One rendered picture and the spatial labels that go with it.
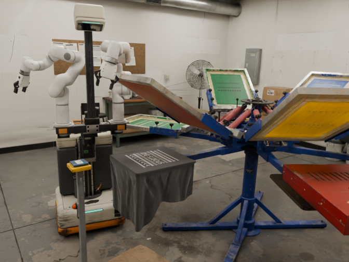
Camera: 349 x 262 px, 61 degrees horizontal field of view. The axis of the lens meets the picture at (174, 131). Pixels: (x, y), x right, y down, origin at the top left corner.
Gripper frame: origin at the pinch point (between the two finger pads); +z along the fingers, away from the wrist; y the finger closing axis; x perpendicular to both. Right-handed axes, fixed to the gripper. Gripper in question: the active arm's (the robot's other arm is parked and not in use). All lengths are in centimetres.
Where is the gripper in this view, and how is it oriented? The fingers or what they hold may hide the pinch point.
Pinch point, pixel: (104, 86)
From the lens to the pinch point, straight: 196.3
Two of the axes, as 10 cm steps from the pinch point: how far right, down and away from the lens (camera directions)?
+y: -7.8, -1.7, -6.0
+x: 5.7, 2.1, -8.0
